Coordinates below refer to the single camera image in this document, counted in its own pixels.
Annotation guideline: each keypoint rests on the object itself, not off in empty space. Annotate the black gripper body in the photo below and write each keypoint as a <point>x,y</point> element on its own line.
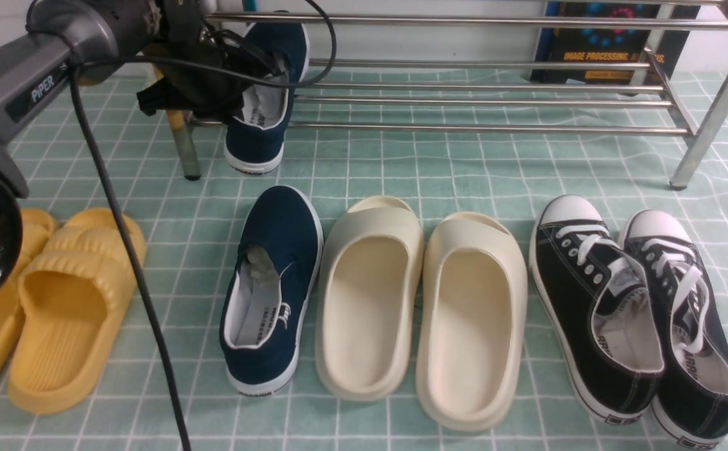
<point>193,51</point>

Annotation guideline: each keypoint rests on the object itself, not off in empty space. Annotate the navy slip-on shoe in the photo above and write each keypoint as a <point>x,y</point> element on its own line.
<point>277,263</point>
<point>255,134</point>

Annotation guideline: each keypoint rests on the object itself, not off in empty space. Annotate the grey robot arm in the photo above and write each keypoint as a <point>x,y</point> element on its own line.
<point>65,41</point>

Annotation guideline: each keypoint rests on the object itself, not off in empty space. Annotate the steel shoe rack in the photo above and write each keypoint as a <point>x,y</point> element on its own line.
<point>697,136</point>

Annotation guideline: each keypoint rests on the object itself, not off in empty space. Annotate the left cream slipper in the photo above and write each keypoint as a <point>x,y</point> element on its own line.
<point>369,274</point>

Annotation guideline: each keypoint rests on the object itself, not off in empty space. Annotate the cream slipper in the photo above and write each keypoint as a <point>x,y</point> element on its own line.
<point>474,304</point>
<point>369,274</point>

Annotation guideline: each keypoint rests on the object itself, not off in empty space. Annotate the right yellow slipper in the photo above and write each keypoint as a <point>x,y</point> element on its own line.
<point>75,295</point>

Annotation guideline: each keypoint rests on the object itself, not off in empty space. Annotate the yellow slipper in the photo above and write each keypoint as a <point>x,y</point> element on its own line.
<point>75,295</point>
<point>38,227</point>

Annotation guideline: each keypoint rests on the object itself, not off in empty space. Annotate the green checkered cloth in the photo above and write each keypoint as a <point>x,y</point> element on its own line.
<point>192,231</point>

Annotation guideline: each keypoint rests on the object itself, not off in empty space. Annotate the left yellow slipper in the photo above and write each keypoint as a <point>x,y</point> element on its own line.
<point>38,227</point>

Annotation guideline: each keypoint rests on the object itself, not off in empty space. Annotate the dark image processing book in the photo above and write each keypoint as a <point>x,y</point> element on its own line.
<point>601,45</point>

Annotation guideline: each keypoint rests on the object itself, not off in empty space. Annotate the right cream slipper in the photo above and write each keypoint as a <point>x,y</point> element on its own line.
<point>474,304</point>

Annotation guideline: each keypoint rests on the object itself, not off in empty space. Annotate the left black canvas sneaker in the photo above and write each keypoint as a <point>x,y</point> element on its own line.
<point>598,301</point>

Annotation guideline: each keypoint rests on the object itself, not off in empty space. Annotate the black canvas sneaker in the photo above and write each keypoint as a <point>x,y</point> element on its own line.
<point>598,301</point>
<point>691,404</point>

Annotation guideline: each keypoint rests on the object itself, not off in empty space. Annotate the right black canvas sneaker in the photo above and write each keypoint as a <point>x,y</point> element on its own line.
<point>691,404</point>

